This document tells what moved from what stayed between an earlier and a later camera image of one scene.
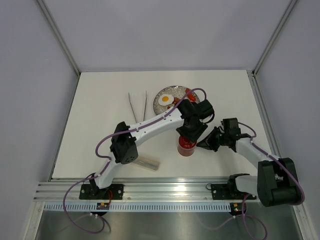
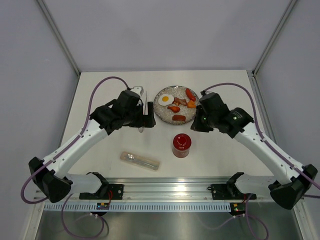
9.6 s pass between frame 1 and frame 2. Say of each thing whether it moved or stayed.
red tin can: moved
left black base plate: stayed
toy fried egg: stayed
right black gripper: moved
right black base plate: stayed
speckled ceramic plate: stayed
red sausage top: stayed
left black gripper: moved
